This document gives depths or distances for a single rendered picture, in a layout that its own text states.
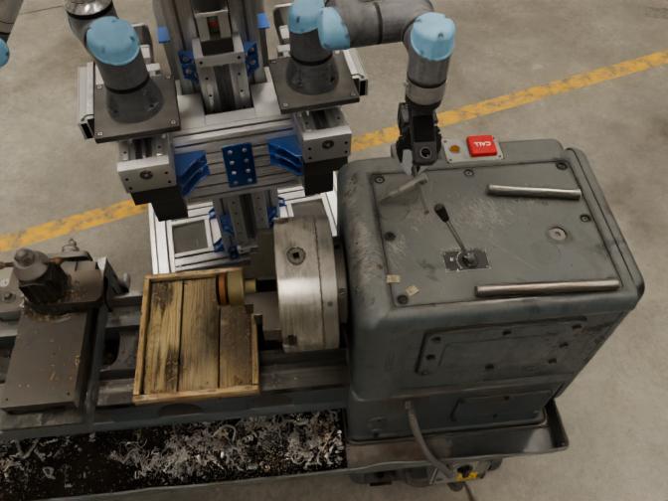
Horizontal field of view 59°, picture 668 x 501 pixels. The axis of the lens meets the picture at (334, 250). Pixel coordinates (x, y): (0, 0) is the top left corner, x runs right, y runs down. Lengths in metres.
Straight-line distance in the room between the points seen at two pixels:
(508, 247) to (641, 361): 1.58
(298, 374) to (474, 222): 0.58
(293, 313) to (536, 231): 0.54
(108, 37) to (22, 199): 1.83
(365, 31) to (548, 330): 0.71
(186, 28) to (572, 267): 1.17
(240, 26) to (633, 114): 2.53
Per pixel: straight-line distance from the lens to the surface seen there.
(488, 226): 1.32
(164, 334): 1.61
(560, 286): 1.25
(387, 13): 1.17
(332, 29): 1.14
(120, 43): 1.60
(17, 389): 1.58
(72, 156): 3.44
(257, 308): 1.35
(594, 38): 4.25
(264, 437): 1.79
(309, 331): 1.29
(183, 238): 2.64
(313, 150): 1.68
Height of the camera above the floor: 2.27
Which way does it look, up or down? 55 degrees down
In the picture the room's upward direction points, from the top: straight up
